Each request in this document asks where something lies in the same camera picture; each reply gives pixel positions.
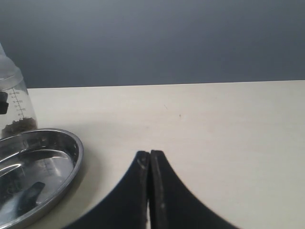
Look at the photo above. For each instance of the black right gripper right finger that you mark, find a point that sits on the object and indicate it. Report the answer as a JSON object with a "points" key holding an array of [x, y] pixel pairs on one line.
{"points": [[172, 205]]}

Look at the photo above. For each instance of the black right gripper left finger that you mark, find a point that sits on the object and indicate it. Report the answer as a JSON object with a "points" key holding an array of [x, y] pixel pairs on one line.
{"points": [[125, 207]]}

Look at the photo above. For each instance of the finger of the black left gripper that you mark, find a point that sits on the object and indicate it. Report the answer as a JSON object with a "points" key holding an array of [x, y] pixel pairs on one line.
{"points": [[3, 103]]}

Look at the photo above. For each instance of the clear plastic shaker bottle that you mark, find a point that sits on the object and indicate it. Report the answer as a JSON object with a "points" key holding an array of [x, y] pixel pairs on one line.
{"points": [[20, 116]]}

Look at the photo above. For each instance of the round stainless steel plate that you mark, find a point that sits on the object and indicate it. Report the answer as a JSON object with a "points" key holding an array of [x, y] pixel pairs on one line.
{"points": [[37, 169]]}

